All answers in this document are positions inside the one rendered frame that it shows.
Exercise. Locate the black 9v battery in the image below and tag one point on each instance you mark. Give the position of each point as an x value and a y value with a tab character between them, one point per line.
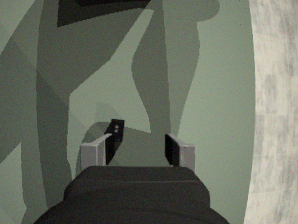
117	128

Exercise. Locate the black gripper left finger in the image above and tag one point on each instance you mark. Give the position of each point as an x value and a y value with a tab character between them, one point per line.
97	153

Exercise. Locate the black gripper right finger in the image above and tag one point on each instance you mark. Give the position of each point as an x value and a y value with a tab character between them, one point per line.
179	153

